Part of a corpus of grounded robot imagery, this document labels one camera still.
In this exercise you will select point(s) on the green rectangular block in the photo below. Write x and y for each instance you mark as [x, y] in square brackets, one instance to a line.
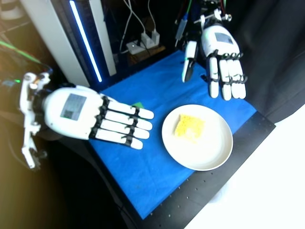
[138, 105]

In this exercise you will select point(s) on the white round plate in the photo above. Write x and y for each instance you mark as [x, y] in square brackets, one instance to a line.
[209, 155]

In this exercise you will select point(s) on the white column with blue light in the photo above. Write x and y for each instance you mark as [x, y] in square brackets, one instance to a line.
[54, 35]

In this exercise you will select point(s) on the brown cardboard piece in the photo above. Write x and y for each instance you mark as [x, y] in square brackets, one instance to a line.
[143, 57]

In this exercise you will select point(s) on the white power strip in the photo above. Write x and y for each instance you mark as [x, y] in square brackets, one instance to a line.
[135, 46]

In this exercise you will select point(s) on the blue table cloth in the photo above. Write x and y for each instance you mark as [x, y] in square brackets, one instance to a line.
[143, 171]

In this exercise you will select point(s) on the black curtain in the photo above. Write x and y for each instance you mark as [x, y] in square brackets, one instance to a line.
[274, 59]

